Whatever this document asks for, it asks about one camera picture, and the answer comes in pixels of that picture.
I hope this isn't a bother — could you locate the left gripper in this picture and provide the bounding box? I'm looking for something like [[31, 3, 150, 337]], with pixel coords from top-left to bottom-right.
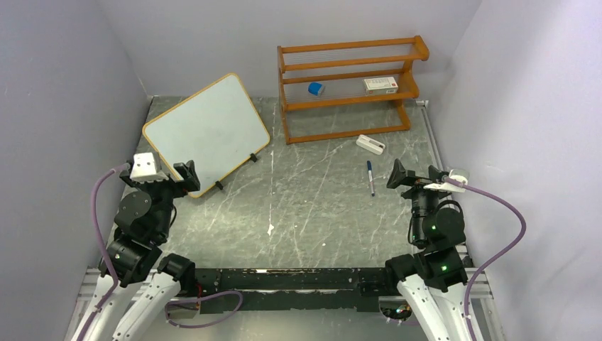
[[121, 158, 199, 239]]

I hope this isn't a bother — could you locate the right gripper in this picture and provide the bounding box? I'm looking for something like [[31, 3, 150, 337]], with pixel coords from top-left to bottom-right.
[[386, 158, 449, 243]]

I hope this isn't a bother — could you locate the white blue whiteboard marker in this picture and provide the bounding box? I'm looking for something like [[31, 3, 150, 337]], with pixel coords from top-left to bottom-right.
[[366, 161, 376, 197]]

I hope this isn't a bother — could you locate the yellow framed whiteboard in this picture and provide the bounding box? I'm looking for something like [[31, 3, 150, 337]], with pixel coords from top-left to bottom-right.
[[142, 73, 270, 198]]

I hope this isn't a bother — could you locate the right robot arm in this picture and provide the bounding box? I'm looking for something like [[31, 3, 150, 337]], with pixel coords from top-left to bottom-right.
[[383, 159, 483, 340]]

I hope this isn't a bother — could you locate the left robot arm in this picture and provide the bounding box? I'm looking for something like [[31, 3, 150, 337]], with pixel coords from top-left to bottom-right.
[[72, 153, 201, 340]]

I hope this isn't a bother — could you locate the white whiteboard eraser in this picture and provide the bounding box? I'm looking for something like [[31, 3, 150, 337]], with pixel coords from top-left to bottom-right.
[[356, 134, 385, 155]]

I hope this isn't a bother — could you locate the orange wooden shelf rack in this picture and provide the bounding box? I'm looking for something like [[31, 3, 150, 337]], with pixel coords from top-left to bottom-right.
[[277, 35, 430, 144]]

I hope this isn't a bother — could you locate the white red cardboard box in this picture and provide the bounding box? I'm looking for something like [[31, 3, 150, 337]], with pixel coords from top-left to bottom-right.
[[363, 77, 399, 96]]

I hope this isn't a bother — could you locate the blue eraser block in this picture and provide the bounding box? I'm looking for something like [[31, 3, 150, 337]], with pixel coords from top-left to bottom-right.
[[307, 82, 325, 97]]

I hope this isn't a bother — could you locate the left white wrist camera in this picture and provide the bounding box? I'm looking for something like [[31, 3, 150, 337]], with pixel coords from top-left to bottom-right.
[[129, 152, 165, 183]]

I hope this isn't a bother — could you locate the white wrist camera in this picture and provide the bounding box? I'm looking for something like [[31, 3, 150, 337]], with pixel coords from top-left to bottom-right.
[[129, 152, 165, 183], [426, 168, 470, 193]]

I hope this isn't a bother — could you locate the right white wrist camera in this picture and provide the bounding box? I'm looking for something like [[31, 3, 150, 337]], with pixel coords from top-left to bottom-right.
[[426, 168, 470, 193]]

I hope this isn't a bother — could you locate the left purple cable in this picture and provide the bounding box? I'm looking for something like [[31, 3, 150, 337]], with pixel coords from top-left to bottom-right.
[[75, 163, 131, 341]]

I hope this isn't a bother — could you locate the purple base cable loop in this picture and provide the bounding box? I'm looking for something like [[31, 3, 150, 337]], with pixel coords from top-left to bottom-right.
[[164, 290, 244, 330]]

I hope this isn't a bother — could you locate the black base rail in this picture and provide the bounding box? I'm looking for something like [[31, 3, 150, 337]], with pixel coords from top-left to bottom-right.
[[195, 267, 401, 314]]

